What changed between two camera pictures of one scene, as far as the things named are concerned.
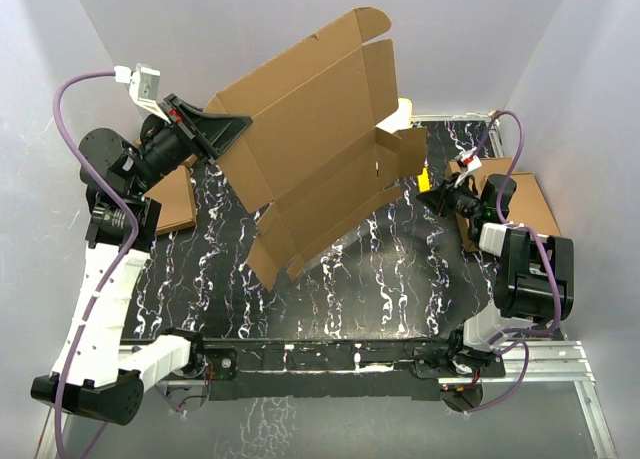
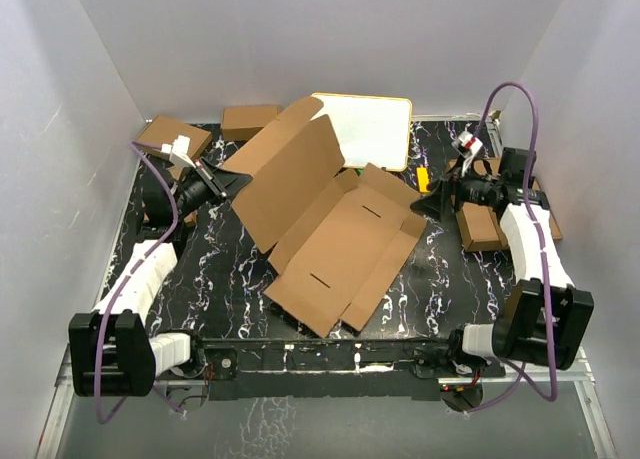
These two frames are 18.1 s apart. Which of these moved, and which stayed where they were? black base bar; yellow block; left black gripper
Moved: left black gripper
Stayed: yellow block; black base bar
